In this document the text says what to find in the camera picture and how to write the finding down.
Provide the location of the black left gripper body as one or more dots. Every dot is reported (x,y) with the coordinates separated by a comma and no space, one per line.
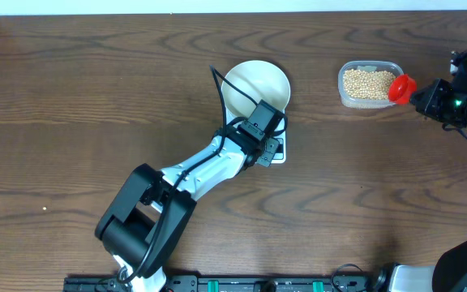
(263,151)

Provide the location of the clear plastic food container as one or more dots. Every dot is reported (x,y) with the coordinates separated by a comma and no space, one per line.
(366,104)

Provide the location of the white digital kitchen scale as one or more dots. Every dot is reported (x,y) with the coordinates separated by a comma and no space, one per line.
(280,155)

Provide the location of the red plastic measuring scoop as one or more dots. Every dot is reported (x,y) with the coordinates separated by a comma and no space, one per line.
(401,89)

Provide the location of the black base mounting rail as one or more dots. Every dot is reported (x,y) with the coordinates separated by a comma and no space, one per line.
(190,283)

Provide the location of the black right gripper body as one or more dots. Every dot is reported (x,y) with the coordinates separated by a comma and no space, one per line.
(443,103)

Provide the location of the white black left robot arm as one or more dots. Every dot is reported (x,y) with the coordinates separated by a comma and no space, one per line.
(146,219)

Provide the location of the pile of soybeans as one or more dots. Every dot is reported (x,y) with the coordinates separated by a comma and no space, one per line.
(367,85)

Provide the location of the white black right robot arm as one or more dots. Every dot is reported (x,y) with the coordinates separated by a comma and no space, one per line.
(449,272)

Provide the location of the white round bowl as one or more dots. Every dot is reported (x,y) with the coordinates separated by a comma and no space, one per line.
(260,80)

